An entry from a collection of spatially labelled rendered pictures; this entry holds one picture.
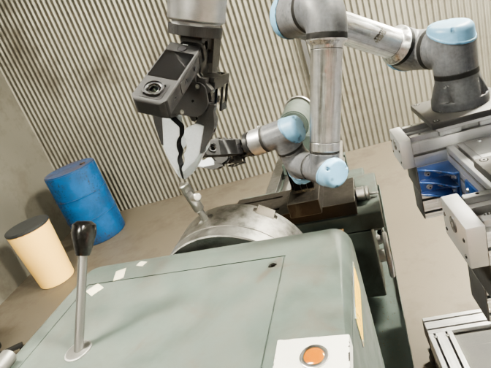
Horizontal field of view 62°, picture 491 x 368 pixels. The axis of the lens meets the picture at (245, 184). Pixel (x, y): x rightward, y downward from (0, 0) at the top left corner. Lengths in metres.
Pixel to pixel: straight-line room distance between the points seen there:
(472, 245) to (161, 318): 0.56
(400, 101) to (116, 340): 4.03
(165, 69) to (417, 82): 3.97
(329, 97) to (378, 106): 3.37
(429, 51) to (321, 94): 0.40
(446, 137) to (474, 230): 0.51
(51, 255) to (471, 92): 3.44
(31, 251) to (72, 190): 0.73
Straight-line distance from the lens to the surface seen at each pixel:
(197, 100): 0.55
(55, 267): 3.99
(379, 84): 4.31
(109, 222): 4.42
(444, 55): 1.26
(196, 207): 0.82
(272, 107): 4.27
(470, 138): 1.32
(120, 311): 0.64
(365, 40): 1.23
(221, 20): 0.55
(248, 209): 0.83
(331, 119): 1.00
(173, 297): 0.60
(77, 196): 4.29
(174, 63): 0.53
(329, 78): 1.00
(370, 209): 1.33
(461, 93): 1.28
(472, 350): 1.86
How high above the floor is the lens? 1.57
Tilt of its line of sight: 21 degrees down
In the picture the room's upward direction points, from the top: 19 degrees counter-clockwise
